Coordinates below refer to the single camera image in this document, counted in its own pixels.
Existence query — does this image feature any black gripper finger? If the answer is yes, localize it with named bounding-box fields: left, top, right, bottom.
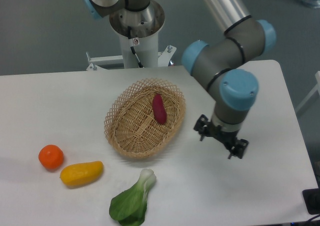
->
left=226, top=138, right=249, bottom=159
left=193, top=114, right=209, bottom=141

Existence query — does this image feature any woven wicker basket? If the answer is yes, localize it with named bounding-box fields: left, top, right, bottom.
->
left=104, top=78, right=186, bottom=159

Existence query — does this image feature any green bok choy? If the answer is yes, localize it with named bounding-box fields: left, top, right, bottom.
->
left=109, top=169, right=157, bottom=226

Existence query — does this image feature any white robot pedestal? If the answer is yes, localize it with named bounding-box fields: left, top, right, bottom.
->
left=86, top=0, right=177, bottom=70

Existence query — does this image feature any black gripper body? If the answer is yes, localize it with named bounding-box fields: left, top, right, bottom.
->
left=207, top=121, right=240, bottom=148

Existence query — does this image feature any white frame at right edge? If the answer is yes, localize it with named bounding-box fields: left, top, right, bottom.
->
left=295, top=71, right=320, bottom=117

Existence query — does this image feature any black device at table edge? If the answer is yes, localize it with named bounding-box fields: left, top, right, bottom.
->
left=302, top=188, right=320, bottom=215

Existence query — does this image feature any purple sweet potato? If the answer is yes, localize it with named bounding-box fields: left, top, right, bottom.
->
left=152, top=94, right=167, bottom=125

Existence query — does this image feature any yellow mango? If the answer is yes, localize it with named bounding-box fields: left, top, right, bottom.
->
left=60, top=161, right=104, bottom=188

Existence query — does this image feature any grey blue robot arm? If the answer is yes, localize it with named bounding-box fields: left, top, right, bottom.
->
left=83, top=0, right=277, bottom=158

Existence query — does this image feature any black cable on pedestal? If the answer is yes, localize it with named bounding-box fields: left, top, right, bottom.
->
left=126, top=25, right=145, bottom=69

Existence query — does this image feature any orange tangerine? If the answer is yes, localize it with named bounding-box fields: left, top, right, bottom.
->
left=38, top=145, right=64, bottom=171

